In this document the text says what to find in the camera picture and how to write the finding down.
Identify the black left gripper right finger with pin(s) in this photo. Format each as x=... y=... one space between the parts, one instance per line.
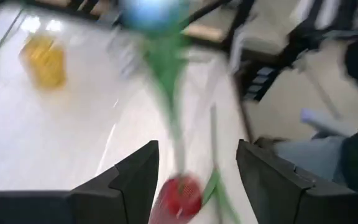
x=278 y=199

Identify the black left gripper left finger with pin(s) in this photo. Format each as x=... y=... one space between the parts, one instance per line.
x=120 y=199

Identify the white and blue artificial tulip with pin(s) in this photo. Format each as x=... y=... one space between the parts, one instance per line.
x=154 y=12

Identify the red ribbed glass vase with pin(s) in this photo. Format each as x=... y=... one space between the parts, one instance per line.
x=182 y=196

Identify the yellow glass vase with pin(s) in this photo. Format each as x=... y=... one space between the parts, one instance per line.
x=43 y=62

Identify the person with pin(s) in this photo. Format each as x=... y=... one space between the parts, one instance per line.
x=309 y=155

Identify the black drawer unit with labels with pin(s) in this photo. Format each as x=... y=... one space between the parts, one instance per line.
x=253 y=93

